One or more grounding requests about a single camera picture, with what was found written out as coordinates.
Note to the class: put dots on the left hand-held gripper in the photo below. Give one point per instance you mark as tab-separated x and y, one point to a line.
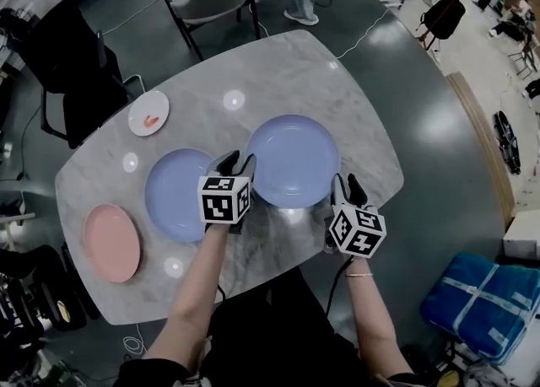
219	204

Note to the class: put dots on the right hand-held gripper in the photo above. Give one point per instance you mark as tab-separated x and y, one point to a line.
356	233

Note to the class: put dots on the big blue plate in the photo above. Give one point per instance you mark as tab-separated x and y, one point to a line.
173	195
293	157

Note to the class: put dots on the big pink plate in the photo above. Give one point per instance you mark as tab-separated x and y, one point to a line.
111	244

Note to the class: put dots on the person's left forearm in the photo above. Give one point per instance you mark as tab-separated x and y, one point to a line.
194	292

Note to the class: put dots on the person's right forearm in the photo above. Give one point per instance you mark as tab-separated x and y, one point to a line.
375	326

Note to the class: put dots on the red food piece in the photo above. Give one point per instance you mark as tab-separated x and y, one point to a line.
152	120

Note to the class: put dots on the small white plate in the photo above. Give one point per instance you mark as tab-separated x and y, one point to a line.
145	107

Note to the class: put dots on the person's black clothing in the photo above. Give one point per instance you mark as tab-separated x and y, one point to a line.
274	334

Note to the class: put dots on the blue wrapped bundle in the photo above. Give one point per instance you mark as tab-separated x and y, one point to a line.
481	305

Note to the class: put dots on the white box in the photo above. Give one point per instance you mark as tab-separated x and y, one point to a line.
523	238

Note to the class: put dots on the black bag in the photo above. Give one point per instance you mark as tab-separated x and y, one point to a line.
445	14

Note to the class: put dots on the black office chair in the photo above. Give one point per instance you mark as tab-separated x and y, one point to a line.
42	284

